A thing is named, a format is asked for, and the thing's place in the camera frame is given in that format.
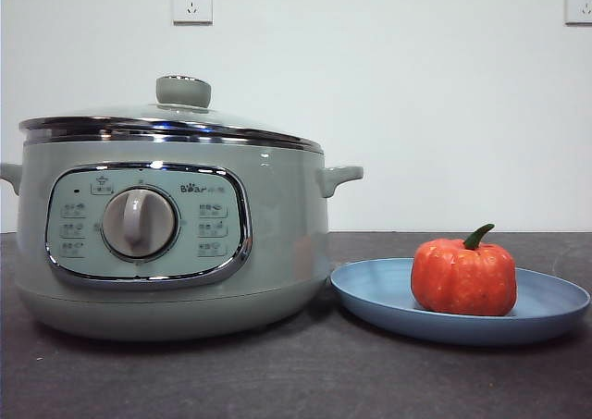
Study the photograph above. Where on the pale green electric steamer pot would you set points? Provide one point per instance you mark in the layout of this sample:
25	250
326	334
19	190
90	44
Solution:
287	215

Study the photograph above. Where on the white wall socket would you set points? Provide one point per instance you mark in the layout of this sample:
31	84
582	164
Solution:
580	4
193	3

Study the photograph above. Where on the glass lid with green knob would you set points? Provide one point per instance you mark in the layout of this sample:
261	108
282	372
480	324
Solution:
183	90

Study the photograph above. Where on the blue round plate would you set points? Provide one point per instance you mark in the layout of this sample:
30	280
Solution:
370	294

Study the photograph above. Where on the orange toy pumpkin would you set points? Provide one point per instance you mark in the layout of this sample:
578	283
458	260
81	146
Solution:
462	280

